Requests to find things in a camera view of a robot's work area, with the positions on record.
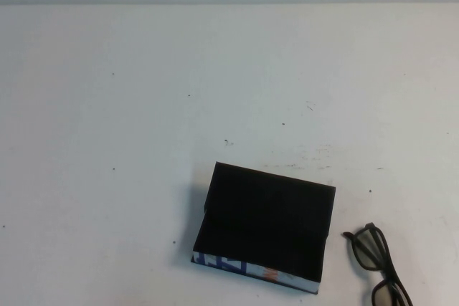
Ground black glasses case printed exterior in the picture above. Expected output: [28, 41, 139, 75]
[189, 161, 337, 296]

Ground black framed glasses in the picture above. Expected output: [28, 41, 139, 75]
[342, 222, 415, 306]

